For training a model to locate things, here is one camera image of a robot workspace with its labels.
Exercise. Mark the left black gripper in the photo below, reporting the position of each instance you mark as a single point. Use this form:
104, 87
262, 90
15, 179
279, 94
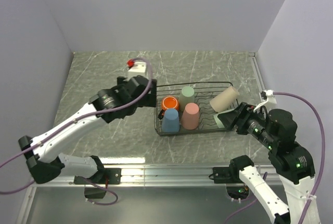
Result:
150, 101

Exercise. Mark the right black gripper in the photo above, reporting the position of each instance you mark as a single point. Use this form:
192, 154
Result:
239, 116

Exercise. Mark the light green plastic cup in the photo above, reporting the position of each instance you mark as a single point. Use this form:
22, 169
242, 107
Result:
218, 121

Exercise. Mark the beige plastic cup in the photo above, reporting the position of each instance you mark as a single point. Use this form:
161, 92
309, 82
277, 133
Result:
223, 100

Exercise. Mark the salmon plastic cup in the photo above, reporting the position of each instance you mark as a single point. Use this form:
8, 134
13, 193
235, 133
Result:
190, 117

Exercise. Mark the orange mug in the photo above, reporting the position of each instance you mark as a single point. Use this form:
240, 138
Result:
168, 102

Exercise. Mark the pale green plastic cup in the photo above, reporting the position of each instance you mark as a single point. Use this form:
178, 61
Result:
187, 95

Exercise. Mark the black wire dish rack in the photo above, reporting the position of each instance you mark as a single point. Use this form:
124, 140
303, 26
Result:
204, 92

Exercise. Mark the blue plastic cup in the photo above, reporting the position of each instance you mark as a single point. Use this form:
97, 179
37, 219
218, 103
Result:
170, 122

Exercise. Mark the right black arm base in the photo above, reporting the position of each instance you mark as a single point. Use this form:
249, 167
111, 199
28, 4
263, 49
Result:
235, 188

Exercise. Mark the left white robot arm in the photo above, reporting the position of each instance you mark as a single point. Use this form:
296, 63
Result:
44, 153

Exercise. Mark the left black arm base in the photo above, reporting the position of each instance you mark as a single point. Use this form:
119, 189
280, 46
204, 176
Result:
99, 183

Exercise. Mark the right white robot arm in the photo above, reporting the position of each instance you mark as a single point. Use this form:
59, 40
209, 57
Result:
276, 131

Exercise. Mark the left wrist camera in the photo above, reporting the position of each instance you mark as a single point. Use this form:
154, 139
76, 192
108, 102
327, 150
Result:
136, 68

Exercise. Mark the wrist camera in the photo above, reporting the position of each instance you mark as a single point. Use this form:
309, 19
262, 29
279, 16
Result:
136, 68
268, 100

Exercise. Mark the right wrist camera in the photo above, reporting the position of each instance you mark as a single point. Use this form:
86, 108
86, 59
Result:
268, 100

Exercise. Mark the aluminium mounting rail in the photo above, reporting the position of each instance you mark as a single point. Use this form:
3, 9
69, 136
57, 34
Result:
164, 175

